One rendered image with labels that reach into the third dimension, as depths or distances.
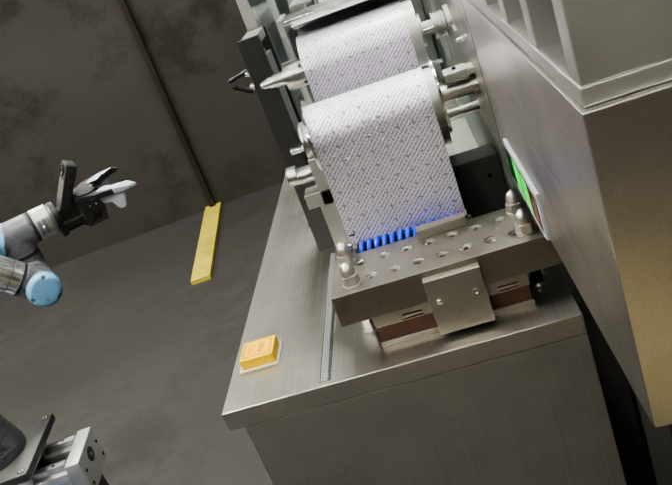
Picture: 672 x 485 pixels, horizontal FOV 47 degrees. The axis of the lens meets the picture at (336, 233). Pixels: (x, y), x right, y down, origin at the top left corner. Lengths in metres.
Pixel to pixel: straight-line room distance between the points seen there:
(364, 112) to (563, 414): 0.65
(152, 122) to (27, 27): 1.00
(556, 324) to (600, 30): 0.82
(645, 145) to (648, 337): 0.17
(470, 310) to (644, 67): 0.82
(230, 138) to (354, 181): 4.11
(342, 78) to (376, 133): 0.25
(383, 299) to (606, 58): 0.84
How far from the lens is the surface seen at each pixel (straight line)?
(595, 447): 1.53
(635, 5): 0.61
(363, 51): 1.66
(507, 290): 1.39
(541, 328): 1.36
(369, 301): 1.37
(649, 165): 0.63
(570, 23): 0.60
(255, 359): 1.52
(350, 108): 1.46
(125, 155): 5.67
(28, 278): 1.78
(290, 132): 1.81
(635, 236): 0.65
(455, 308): 1.36
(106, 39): 5.53
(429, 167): 1.48
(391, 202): 1.50
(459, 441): 1.47
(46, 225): 1.90
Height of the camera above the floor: 1.63
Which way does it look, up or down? 22 degrees down
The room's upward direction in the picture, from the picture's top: 21 degrees counter-clockwise
